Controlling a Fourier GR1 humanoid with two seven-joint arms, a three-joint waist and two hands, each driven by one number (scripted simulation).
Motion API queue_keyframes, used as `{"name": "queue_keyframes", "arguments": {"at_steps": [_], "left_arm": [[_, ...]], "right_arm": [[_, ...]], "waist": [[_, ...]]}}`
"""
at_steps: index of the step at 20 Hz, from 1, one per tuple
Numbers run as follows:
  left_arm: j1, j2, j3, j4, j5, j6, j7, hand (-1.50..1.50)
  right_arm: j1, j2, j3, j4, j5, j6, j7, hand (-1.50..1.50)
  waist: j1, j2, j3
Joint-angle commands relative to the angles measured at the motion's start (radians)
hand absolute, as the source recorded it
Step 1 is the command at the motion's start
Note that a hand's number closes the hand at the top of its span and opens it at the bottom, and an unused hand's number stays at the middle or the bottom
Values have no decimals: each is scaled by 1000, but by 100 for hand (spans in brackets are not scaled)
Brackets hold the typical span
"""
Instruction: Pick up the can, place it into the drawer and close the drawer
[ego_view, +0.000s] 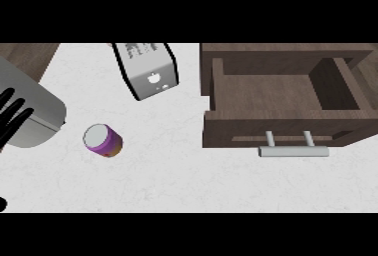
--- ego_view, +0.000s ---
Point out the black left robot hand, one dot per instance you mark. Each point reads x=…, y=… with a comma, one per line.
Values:
x=11, y=115

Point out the purple can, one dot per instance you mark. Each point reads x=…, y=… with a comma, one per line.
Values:
x=104, y=140

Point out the brown wooden drawer front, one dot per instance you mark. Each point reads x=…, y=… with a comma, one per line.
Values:
x=237, y=128

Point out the grey rounded appliance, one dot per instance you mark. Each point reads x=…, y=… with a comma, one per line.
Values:
x=37, y=103

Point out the brown wooden panel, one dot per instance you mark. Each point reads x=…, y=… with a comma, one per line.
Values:
x=30, y=56

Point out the silver box with apple print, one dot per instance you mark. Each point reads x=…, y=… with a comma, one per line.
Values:
x=150, y=71

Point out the brown wooden cabinet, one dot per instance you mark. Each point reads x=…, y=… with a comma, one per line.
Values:
x=266, y=90

